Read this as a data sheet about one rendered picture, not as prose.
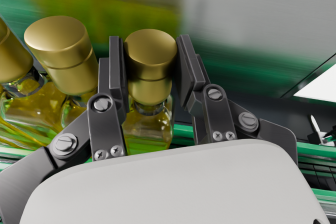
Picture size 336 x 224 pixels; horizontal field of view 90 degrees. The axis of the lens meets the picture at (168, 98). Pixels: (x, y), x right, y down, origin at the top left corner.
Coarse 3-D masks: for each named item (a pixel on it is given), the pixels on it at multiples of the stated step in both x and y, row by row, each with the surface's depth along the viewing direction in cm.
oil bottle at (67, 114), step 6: (66, 96) 16; (66, 102) 15; (72, 102) 15; (60, 108) 16; (66, 108) 15; (72, 108) 15; (78, 108) 15; (84, 108) 15; (60, 114) 16; (66, 114) 15; (72, 114) 15; (78, 114) 15; (60, 120) 16; (66, 120) 15; (72, 120) 15
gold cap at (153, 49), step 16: (144, 32) 11; (160, 32) 11; (128, 48) 10; (144, 48) 10; (160, 48) 10; (176, 48) 10; (128, 64) 10; (144, 64) 10; (160, 64) 10; (128, 80) 12; (144, 80) 11; (160, 80) 11; (144, 96) 12; (160, 96) 13
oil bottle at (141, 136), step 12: (168, 96) 17; (132, 108) 16; (168, 108) 16; (132, 120) 15; (144, 120) 15; (156, 120) 16; (168, 120) 16; (132, 132) 16; (144, 132) 16; (156, 132) 16; (168, 132) 16; (132, 144) 19; (144, 144) 18; (156, 144) 18; (168, 144) 18
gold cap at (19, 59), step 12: (0, 24) 11; (0, 36) 11; (12, 36) 12; (0, 48) 11; (12, 48) 12; (24, 48) 13; (0, 60) 11; (12, 60) 12; (24, 60) 13; (0, 72) 12; (12, 72) 12; (24, 72) 13
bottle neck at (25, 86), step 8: (32, 72) 14; (16, 80) 13; (24, 80) 14; (32, 80) 14; (40, 80) 15; (8, 88) 14; (16, 88) 14; (24, 88) 14; (32, 88) 15; (16, 96) 15; (24, 96) 15
